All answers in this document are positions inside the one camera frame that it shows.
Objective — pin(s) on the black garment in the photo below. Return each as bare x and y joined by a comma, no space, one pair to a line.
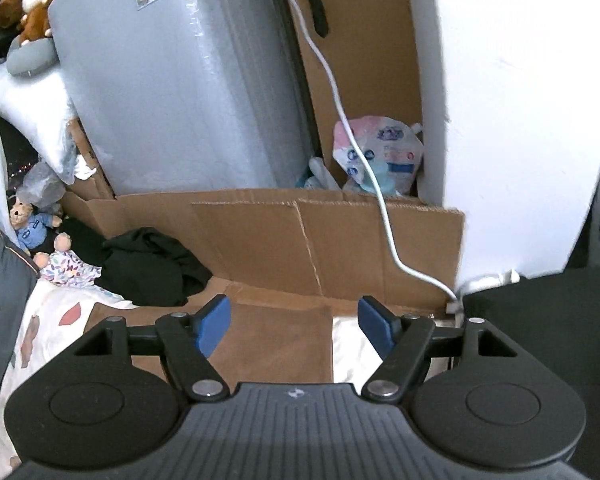
150,270

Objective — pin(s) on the grey neck pillow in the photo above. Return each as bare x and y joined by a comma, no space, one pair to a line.
30,57

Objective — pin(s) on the floral dress doll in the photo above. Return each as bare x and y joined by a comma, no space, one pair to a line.
70,267

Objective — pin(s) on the brown cardboard sheet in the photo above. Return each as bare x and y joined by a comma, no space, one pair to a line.
260,240

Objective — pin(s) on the pink white refill pouch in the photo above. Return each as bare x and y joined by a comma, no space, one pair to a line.
385,150

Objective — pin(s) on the white plastic-wrapped pillow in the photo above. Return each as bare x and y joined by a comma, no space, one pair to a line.
30,110

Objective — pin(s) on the brown white hamster plush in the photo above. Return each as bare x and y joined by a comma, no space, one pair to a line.
40,5

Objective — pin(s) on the clear plastic bag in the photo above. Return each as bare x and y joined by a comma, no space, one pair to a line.
40,187

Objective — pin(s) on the bubble-wrapped grey panel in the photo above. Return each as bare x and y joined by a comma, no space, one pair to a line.
180,85

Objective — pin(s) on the brown curly dog plush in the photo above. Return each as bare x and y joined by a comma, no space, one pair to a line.
11,5

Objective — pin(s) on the brown printed t-shirt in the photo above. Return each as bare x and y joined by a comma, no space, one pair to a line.
280,345

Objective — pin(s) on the white plug adapter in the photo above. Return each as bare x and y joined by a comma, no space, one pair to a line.
485,282

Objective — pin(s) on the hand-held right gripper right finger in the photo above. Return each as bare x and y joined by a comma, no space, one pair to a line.
375,327

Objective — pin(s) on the teddy bear blue shirt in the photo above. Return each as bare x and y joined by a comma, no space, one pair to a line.
32,230

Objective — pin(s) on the bear print bedsheet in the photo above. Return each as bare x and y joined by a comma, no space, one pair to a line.
45,320

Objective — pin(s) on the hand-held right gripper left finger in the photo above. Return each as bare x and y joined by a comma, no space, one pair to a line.
212,325

